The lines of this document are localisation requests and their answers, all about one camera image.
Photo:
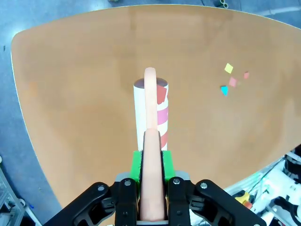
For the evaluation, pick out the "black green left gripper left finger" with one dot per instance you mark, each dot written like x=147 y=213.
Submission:
x=127 y=202

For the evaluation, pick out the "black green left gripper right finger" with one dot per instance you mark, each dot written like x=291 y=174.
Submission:
x=181 y=202

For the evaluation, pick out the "white robot base equipment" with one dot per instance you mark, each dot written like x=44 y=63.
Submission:
x=277 y=188

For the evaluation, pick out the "red emergency stop button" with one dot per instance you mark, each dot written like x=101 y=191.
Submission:
x=244 y=199

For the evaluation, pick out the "red paper scrap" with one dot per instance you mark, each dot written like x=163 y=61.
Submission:
x=161 y=94

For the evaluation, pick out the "cyan paper scrap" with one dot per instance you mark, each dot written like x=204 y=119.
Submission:
x=224 y=90

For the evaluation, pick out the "large pink paper scrap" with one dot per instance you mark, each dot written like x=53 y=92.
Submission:
x=232 y=81

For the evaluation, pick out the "yellow paper scrap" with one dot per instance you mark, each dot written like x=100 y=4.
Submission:
x=228 y=67

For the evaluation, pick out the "small pink paper scrap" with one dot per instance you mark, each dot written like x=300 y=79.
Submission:
x=246 y=75

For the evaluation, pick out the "aluminium frame cart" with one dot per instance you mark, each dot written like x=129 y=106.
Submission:
x=9 y=202

